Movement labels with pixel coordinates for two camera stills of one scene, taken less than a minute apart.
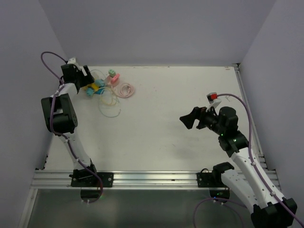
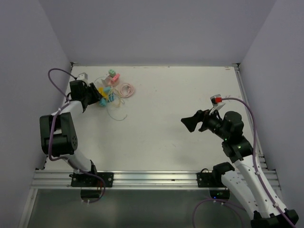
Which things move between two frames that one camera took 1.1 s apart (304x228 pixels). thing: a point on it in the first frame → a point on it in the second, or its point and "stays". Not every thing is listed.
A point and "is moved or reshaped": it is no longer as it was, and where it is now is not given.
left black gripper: [88, 79] → [96, 95]
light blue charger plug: [89, 92] is moved or reshaped
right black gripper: [196, 113] stays
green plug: [111, 72] stays
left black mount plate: [86, 179] stays
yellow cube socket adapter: [94, 86] is moved or reshaped
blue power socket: [99, 82] → [107, 89]
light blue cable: [104, 115] → [118, 119]
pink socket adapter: [115, 79] stays
